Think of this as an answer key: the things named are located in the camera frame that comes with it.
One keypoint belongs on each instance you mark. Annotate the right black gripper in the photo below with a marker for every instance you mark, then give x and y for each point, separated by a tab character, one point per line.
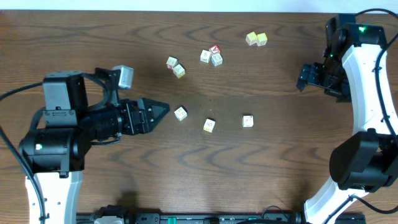
310	74

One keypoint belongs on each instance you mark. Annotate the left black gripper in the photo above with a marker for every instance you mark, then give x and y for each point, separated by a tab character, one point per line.
136	119

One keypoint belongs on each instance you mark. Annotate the yellow sided white block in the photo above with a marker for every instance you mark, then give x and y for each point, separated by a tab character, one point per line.
209	125

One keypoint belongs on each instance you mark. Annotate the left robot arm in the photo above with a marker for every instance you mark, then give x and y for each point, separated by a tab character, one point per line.
81	110

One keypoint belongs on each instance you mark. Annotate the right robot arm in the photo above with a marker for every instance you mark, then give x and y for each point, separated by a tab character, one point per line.
354	71

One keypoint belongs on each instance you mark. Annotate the white block yellow side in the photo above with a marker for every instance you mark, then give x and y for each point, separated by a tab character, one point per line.
179	71

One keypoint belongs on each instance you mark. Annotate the white block red side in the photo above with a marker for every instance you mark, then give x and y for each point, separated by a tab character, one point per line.
171	63

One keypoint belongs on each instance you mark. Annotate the cream block left of cluster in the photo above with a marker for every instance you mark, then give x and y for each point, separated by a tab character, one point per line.
205	56

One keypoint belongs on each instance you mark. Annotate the yellow block right of pair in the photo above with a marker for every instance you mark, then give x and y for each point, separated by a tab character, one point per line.
261	39

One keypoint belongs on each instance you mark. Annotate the yellow block of pair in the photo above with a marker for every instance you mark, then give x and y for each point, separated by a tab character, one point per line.
251	38
261	39

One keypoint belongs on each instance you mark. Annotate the blue edged white block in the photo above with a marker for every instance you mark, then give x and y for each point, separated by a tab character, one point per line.
216	59

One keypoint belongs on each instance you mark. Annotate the red letter A block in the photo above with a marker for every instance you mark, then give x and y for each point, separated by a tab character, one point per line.
214	49

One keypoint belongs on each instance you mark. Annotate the yellow block left of pair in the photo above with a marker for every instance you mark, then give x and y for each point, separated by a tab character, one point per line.
251	38

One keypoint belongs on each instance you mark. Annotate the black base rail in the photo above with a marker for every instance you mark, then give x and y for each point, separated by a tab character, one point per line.
119	214

